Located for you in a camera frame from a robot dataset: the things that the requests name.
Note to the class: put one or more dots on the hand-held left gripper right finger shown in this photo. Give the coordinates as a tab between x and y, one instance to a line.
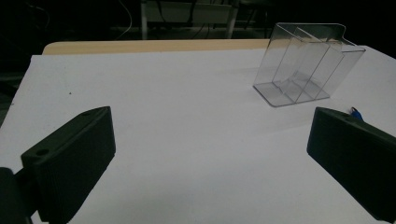
355	149

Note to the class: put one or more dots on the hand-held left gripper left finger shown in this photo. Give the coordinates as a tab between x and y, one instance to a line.
70	161

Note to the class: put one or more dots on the small blue object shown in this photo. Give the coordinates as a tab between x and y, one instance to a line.
356	114

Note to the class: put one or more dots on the clear acrylic divided holder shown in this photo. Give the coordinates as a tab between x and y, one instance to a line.
306	67

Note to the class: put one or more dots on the white table cover sheet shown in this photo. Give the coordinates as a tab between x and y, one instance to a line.
199	130

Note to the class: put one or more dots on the white metal stand frame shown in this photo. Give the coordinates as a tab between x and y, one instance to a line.
190	15

